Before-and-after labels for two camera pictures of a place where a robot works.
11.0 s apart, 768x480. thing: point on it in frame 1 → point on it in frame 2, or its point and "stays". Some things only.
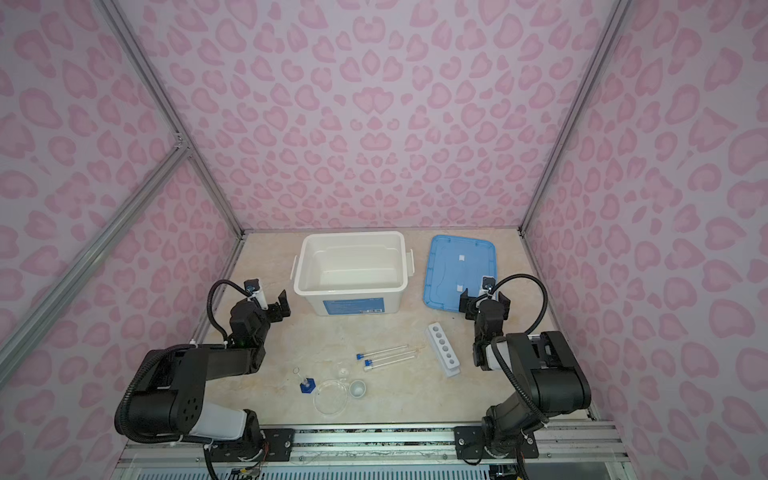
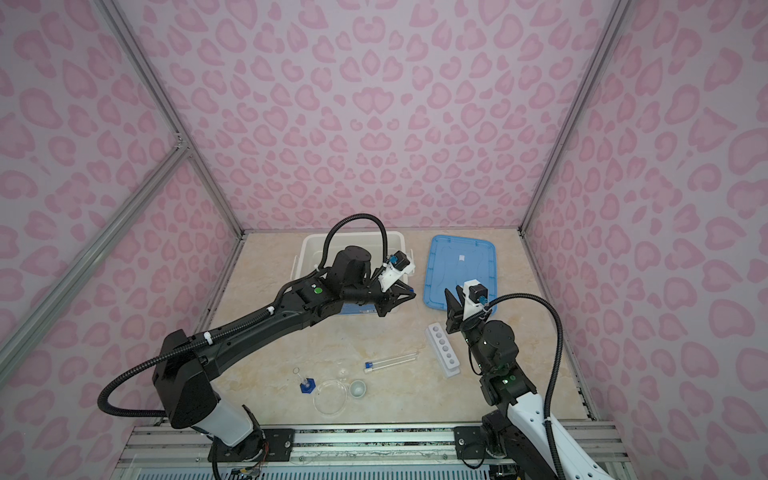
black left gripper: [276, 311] → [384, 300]
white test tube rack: [442, 350] stays
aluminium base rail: [572, 451] stays
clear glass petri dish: [330, 397] stays
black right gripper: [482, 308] → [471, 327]
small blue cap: [307, 386] stays
